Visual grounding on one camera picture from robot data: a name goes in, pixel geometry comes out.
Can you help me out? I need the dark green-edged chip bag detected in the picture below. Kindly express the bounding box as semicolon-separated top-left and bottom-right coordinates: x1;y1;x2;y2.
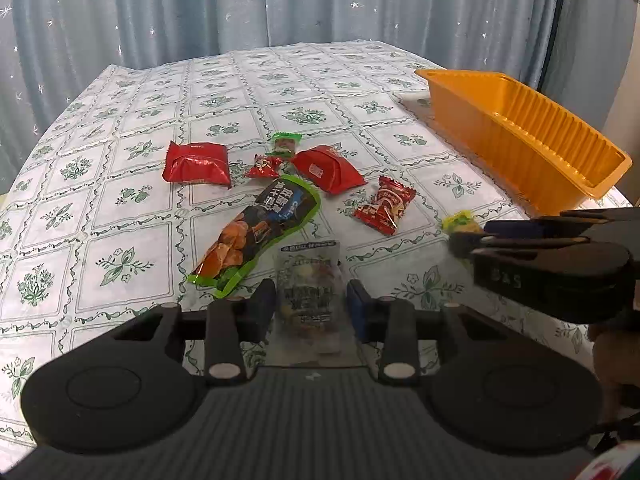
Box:
187;175;321;297

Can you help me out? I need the small red candy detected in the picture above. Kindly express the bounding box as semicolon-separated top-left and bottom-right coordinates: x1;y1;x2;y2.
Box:
245;154;282;179

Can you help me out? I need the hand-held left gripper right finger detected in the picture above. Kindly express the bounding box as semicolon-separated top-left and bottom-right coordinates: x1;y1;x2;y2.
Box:
346;279;506;386

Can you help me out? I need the clear nut snack packet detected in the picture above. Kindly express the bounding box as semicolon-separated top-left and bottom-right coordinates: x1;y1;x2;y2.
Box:
272;240;351;356

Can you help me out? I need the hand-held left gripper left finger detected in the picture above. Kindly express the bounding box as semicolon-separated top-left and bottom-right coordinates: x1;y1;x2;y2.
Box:
112;279;278;386

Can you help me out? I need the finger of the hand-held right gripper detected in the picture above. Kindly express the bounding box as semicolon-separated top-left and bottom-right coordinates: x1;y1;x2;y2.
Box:
447;232;593;262
484;216;593;241

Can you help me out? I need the blue star-print curtain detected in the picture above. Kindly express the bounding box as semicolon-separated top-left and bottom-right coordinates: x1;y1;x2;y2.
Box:
0;0;563;196

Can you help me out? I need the person's right hand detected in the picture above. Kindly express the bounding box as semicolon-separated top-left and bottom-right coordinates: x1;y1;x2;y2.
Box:
587;325;640;411

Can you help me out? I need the orange plastic tray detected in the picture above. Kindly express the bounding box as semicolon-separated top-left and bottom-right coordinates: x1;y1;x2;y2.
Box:
415;68;633;216

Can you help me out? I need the person's patterned clothing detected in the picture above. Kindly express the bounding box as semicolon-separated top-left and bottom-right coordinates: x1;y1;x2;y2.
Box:
590;440;640;480

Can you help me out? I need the green candy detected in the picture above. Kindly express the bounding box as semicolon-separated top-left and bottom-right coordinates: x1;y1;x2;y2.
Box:
265;132;303;159

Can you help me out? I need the red foil snack packet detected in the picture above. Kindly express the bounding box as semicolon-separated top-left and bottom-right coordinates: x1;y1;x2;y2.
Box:
162;141;233;189
290;144;365;194

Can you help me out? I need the yellow-green candy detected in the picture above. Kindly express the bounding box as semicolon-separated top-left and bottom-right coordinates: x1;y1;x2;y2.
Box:
442;210;486;236

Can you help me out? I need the red striped candy packet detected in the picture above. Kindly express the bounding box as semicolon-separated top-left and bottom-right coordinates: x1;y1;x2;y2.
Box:
354;175;417;236

